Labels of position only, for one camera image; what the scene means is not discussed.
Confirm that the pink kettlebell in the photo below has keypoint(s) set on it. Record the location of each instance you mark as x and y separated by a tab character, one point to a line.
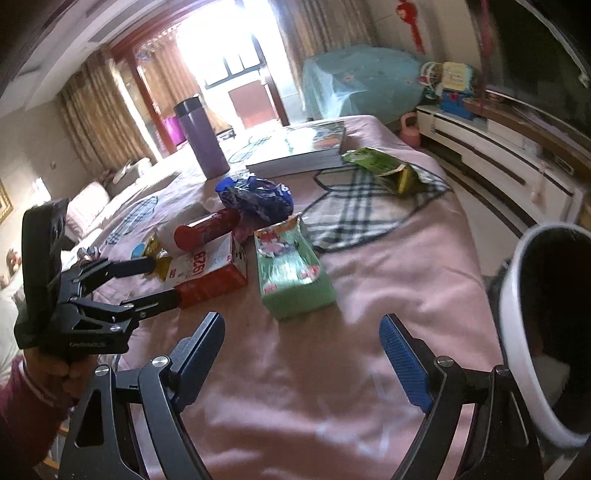
411	134

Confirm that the beige patterned curtain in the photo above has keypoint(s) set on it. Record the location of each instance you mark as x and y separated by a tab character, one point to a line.
323	32
101	110

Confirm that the teal furniture cover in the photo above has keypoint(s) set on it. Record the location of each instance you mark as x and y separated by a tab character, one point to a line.
360	83

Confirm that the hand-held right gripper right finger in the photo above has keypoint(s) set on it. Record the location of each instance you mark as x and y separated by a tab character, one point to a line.
406	360

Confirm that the plaid cloth bag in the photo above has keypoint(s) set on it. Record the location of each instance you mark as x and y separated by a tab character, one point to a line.
355	212

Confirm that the green snack bag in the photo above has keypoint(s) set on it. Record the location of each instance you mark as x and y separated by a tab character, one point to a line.
376	164

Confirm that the red knot wall decoration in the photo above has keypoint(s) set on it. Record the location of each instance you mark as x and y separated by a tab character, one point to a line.
411	18

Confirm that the blue snack wrapper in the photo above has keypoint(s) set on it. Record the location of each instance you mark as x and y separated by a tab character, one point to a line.
256	196

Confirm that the pink hanging pendant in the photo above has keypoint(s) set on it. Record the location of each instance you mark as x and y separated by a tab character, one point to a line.
538	189

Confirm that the purple thermos bottle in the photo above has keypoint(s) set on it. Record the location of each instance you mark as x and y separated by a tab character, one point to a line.
205	143

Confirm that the white-rimmed bin with black bag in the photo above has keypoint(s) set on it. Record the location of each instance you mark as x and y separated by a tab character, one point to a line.
517	323

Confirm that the black television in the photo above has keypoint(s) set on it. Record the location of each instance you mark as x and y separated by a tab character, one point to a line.
535	46

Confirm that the thick illustrated book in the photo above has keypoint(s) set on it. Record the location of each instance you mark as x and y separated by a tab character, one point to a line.
300	147

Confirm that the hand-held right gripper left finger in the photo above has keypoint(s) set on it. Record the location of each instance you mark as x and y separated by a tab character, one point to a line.
196	369

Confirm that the red cylindrical can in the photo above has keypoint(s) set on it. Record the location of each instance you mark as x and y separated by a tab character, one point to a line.
203	228

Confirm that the gold picture frame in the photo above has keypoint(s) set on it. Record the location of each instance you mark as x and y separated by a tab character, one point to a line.
4	203

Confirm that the light sofa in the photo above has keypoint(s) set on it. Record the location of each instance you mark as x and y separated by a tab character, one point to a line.
101	198

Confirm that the person's left hand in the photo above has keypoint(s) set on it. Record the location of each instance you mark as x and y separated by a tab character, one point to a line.
60	374

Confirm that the yellow wrapper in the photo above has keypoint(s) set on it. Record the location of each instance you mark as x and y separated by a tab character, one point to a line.
159	258

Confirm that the person's left forearm maroon sleeve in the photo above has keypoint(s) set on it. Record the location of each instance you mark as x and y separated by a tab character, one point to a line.
23	415

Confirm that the red-brown balcony panel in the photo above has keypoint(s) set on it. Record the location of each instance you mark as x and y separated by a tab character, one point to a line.
251	104

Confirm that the green printed packet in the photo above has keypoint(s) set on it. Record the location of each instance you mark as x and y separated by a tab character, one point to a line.
291	272

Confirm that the sheer balcony curtain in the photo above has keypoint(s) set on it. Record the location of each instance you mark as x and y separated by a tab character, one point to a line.
168	74

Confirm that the colourful activity toy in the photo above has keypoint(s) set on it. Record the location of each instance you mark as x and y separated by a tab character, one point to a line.
455	87

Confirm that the white television cabinet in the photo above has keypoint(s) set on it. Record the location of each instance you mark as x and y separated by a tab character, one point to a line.
498	157

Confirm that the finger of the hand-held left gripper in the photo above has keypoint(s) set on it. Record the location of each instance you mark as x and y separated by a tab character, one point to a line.
134	266
157	301

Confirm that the purple plastic container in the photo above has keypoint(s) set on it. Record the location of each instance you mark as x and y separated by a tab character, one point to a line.
171	129

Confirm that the red and white carton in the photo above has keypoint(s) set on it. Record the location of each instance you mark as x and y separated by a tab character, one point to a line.
207	272

